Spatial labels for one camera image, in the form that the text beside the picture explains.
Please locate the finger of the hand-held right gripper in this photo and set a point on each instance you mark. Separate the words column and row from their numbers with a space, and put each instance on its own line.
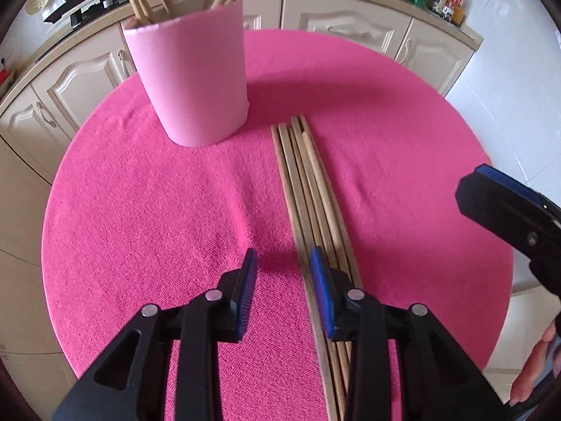
column 495, row 201

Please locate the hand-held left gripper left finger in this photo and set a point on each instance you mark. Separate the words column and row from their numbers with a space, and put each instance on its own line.
column 245, row 298

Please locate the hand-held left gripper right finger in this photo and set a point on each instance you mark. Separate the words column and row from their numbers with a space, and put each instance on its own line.
column 322, row 294

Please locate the bunch of wooden chopsticks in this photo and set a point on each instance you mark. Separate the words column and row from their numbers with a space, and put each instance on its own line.
column 307, row 193

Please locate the pink cup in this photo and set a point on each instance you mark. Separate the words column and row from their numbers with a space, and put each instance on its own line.
column 193, row 79

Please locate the person's right hand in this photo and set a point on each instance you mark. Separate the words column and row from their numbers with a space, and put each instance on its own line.
column 532, row 368

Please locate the pink tablecloth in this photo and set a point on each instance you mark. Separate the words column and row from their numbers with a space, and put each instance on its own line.
column 153, row 210

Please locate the red orange sauce bottle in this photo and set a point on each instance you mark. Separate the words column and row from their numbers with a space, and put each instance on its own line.
column 458, row 4

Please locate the bowl with red lid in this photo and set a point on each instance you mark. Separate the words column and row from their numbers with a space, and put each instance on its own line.
column 5, row 78

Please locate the black glass gas hob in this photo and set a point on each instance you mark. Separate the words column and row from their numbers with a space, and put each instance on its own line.
column 83, row 8

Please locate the cream perforated steamer plate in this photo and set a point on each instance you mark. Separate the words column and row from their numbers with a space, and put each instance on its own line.
column 35, row 4

